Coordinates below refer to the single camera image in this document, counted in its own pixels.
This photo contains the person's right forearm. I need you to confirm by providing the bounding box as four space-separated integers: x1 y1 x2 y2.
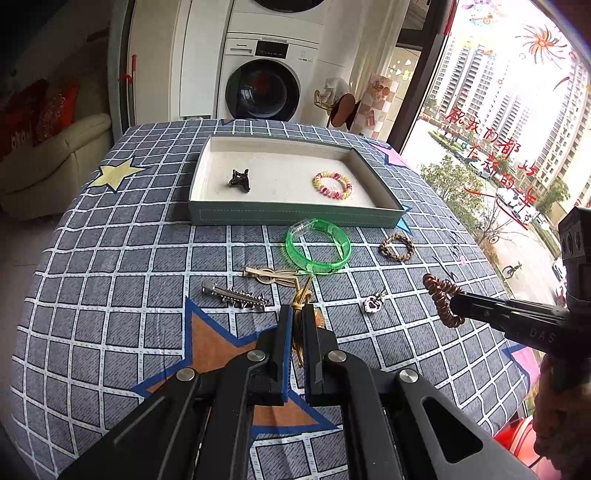
532 357 591 468

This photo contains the white washing machine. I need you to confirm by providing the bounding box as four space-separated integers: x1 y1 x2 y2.
217 31 320 124

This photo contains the red door handle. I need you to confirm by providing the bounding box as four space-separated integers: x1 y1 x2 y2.
118 54 138 85

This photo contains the silver heart charm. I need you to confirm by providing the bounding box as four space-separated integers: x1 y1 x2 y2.
364 288 387 315

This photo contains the dark red cushion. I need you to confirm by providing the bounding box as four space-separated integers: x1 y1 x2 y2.
0 79 49 158

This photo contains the red writing window sticker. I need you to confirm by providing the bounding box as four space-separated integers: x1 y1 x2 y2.
442 107 542 229

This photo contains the red tassel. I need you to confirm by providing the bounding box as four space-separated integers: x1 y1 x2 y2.
444 0 461 36

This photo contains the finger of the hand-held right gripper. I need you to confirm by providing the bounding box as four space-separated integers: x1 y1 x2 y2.
449 292 573 357

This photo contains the pink yellow spiral hair tie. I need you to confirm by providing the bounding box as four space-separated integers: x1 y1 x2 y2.
312 171 353 200

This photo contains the brown spiral hair tie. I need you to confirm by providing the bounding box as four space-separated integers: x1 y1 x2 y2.
422 273 466 329

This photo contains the wire rack with white cloth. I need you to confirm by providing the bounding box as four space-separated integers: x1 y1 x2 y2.
314 78 352 112

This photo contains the red object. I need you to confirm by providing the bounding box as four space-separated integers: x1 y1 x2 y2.
493 414 540 468

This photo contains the gold bunny hair clip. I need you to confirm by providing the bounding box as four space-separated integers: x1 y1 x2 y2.
243 264 304 286

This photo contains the silver star hair clip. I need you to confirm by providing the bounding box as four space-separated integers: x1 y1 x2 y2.
201 281 271 313

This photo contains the cream sofa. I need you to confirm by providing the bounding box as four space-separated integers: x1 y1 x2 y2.
0 113 114 223

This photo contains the white dryer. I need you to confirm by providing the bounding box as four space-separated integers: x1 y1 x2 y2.
228 0 327 44

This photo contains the grey checked star tablecloth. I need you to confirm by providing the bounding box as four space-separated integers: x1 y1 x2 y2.
11 119 546 480

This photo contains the grey-green shallow box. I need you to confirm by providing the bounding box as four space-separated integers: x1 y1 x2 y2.
188 135 405 229

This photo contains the red patterned cushion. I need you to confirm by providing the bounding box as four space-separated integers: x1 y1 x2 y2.
34 83 80 145

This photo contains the green translucent bangle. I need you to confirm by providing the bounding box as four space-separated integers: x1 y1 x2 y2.
285 218 352 273

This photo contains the black hair claw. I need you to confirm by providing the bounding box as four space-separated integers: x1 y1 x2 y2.
228 168 253 191

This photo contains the brown braided bracelet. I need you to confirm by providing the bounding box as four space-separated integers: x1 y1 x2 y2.
379 233 415 262

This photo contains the white cabinet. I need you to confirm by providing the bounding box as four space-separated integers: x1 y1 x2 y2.
170 0 232 121

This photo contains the firework window sticker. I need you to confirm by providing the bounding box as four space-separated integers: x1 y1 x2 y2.
514 22 572 66

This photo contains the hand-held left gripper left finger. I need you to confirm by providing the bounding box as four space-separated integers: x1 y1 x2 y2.
58 305 296 480

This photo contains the brown round stand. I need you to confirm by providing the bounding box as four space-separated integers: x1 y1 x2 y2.
327 92 370 134

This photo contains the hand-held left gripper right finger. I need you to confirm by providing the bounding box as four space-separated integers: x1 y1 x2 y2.
302 307 541 480

